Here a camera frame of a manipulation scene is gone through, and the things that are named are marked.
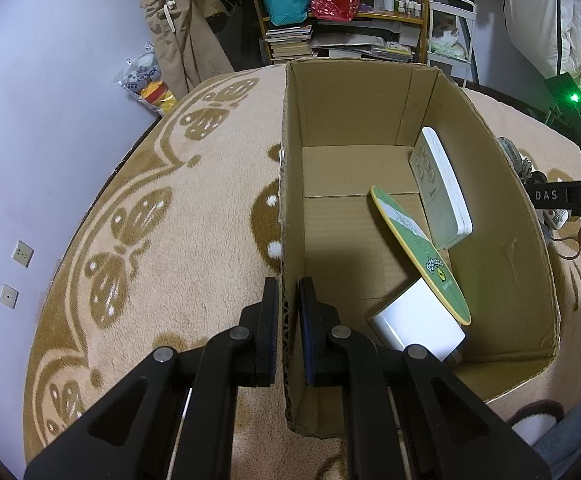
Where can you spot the pile of books and papers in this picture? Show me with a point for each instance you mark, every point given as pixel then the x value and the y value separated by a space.
pixel 360 42

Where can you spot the white wall socket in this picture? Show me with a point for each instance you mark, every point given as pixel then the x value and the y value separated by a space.
pixel 8 296
pixel 23 253

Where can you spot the yellow oval plate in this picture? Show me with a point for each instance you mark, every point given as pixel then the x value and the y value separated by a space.
pixel 420 255

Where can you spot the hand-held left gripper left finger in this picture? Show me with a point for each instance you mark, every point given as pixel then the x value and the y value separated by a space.
pixel 269 320

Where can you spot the bag of plush toys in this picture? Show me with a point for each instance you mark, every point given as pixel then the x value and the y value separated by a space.
pixel 145 80

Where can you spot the green tissue pack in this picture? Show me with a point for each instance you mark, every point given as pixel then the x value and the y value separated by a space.
pixel 448 50

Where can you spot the white brown plush toy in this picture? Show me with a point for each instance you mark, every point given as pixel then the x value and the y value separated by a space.
pixel 448 35

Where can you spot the white charger plug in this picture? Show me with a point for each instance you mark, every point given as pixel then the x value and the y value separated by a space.
pixel 415 320

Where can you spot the beige coat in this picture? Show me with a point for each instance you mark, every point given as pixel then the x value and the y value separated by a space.
pixel 180 35

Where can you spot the white patterned phone case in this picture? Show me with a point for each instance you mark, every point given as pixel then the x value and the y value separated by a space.
pixel 555 217

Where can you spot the printed cardboard box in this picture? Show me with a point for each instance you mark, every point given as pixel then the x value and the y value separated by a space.
pixel 350 180

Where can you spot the white power bank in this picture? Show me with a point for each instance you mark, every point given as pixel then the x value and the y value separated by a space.
pixel 440 200

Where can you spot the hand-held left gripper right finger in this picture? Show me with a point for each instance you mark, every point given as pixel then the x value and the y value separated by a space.
pixel 306 340

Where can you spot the wooden bookshelf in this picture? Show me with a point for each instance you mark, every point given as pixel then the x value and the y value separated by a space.
pixel 424 10

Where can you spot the white trolley cart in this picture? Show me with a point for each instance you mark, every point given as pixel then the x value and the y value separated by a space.
pixel 471 35

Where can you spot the stack of old brown books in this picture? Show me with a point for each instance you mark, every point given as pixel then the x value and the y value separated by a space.
pixel 290 45

